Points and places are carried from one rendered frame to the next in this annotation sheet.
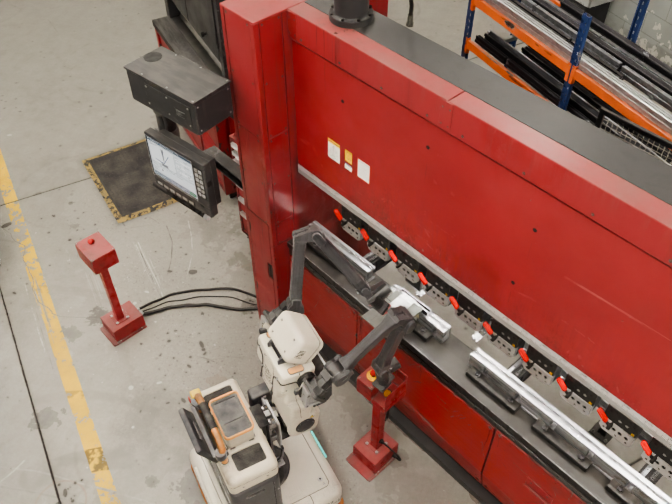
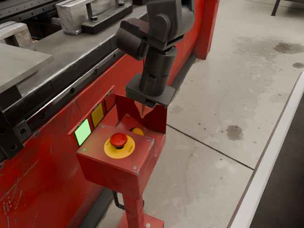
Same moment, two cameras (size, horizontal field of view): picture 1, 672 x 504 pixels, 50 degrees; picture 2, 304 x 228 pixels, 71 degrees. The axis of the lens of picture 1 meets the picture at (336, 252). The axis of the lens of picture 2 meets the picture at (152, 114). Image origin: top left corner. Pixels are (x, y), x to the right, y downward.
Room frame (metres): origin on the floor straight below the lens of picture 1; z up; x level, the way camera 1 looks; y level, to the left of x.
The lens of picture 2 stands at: (2.12, 0.13, 1.17)
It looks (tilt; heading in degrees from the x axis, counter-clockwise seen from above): 42 degrees down; 246
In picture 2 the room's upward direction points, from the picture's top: straight up
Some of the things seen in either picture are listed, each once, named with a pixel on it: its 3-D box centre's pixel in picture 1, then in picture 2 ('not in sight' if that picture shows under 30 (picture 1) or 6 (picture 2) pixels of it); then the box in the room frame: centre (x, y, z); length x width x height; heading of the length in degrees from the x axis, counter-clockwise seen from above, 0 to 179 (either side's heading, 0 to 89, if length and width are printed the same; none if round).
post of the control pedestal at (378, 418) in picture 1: (378, 419); (133, 203); (2.03, -0.23, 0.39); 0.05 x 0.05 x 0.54; 44
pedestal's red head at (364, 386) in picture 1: (381, 383); (125, 139); (2.03, -0.23, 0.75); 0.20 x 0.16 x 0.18; 44
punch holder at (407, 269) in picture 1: (412, 261); not in sight; (2.41, -0.38, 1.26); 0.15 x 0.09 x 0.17; 42
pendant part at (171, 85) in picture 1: (188, 142); not in sight; (3.02, 0.78, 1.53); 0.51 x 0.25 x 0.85; 51
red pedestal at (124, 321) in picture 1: (109, 288); not in sight; (2.96, 1.44, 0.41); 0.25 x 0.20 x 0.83; 132
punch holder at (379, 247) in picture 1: (383, 240); not in sight; (2.56, -0.24, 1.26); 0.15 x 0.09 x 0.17; 42
